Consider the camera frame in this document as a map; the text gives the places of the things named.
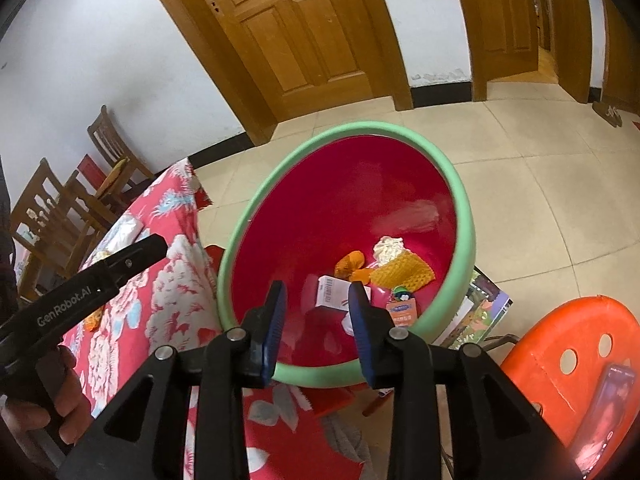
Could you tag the yellow knitted cloth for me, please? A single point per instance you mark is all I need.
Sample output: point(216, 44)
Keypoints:
point(405, 272)

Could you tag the red box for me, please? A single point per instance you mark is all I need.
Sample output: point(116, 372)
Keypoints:
point(90, 167)

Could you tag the yellow seat cushion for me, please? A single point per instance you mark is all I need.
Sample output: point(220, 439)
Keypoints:
point(117, 170)

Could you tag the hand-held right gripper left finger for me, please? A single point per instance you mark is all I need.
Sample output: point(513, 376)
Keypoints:
point(272, 332)

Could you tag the wooden chair with cushion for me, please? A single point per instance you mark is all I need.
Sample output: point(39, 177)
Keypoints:
point(107, 135)

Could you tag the large wooden chair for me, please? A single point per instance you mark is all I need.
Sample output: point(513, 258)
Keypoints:
point(42, 195)

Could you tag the small orange box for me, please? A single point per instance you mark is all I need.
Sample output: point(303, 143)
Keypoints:
point(95, 317)

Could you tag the smartphone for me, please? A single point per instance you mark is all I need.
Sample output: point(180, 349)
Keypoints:
point(602, 420)

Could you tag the person's dark patterned clothing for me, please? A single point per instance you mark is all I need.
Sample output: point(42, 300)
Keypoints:
point(6, 230)

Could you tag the cream lace cloth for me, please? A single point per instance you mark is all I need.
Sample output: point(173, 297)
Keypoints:
point(387, 250)

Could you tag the closed wooden door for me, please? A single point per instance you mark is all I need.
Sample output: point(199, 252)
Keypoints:
point(280, 25)

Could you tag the white tissue packet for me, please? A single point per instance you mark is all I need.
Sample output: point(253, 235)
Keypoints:
point(122, 232)

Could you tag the white barcode box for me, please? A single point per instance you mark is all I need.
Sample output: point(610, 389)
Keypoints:
point(332, 292)

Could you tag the brown door mat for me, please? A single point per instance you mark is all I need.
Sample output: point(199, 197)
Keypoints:
point(607, 114)

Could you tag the orange plastic stool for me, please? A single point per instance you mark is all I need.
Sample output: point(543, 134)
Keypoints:
point(550, 340)

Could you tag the green and striped small toy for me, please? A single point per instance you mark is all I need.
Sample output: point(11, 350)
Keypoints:
point(401, 293)

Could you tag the green rimmed red bucket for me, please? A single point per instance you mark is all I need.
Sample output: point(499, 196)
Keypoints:
point(310, 210)

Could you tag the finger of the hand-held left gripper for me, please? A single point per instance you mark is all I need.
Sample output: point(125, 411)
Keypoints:
point(135, 260)

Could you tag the open wooden door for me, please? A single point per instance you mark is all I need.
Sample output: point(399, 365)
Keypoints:
point(500, 20)

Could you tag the orange snack packet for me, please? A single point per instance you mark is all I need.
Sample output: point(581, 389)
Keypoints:
point(402, 312)

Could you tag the colourful magazine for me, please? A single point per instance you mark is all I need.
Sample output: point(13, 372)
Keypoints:
point(482, 305)

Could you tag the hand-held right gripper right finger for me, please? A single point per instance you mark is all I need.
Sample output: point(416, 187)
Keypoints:
point(361, 340)

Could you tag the person's left hand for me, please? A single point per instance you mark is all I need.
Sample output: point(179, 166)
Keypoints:
point(70, 400)

